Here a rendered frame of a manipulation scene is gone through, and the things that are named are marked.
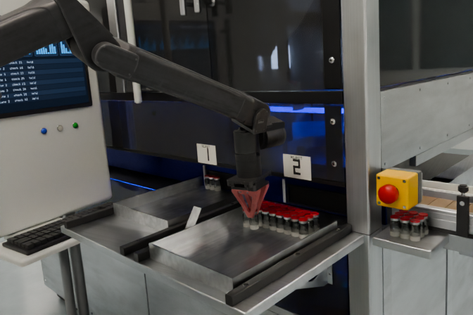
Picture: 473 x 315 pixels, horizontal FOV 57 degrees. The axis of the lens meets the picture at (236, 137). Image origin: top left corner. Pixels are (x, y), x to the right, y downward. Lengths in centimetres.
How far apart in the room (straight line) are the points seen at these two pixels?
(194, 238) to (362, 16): 63
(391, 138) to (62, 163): 109
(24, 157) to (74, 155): 18
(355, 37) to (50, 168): 109
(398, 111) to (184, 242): 60
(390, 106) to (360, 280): 42
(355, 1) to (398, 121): 32
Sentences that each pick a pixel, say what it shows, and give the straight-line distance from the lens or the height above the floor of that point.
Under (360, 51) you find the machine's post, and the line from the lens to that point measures 99.
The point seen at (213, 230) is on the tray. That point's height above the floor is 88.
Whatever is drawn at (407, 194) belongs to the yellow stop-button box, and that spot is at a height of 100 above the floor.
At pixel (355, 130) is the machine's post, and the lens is 101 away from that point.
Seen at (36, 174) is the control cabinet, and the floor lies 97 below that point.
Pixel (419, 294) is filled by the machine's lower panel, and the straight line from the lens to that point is 142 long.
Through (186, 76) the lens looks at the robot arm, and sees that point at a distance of 80.
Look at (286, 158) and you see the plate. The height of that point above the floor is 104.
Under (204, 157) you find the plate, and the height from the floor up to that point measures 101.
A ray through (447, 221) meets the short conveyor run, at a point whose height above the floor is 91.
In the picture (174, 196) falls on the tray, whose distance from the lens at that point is 142.
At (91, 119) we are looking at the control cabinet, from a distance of 169.
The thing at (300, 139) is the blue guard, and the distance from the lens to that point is 109.
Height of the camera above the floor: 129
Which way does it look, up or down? 10 degrees down
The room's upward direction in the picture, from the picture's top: 4 degrees counter-clockwise
